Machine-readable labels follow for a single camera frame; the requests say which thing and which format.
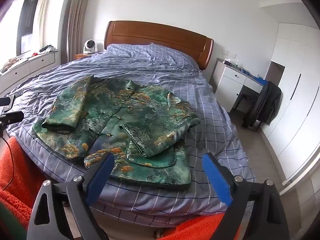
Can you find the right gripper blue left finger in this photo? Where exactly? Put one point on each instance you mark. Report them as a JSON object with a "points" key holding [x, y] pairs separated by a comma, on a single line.
{"points": [[48, 219]]}

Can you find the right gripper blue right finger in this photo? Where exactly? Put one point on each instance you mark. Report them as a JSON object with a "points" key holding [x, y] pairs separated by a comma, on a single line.
{"points": [[267, 220]]}

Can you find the green patterned silk jacket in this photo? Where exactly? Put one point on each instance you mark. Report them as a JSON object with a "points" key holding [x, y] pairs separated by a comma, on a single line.
{"points": [[142, 126]]}

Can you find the orange fuzzy clothing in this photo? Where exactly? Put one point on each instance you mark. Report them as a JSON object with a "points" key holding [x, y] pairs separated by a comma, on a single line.
{"points": [[21, 180]]}

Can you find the clothes pile on cabinet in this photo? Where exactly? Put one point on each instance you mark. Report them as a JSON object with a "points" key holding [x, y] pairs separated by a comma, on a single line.
{"points": [[44, 50]]}

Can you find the white window-side drawer cabinet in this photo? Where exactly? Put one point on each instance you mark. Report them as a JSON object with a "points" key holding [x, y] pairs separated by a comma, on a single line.
{"points": [[21, 72]]}

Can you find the white wardrobe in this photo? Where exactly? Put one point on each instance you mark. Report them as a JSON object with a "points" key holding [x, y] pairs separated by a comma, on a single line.
{"points": [[292, 133]]}

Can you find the wooden nightstand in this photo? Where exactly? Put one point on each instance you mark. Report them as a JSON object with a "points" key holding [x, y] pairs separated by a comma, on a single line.
{"points": [[83, 55]]}

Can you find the beige curtain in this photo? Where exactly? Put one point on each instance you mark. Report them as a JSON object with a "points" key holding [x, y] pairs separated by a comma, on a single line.
{"points": [[72, 25]]}

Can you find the white round fan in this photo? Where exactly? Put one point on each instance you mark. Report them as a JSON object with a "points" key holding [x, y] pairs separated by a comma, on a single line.
{"points": [[89, 47]]}

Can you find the black jacket on chair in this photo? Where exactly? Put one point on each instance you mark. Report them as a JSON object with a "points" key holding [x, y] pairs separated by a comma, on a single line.
{"points": [[265, 108]]}

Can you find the white desk with drawers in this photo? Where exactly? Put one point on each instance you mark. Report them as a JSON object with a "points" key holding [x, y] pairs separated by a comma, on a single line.
{"points": [[228, 83]]}

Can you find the wooden headboard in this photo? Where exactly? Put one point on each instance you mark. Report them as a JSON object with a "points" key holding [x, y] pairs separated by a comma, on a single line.
{"points": [[197, 46]]}

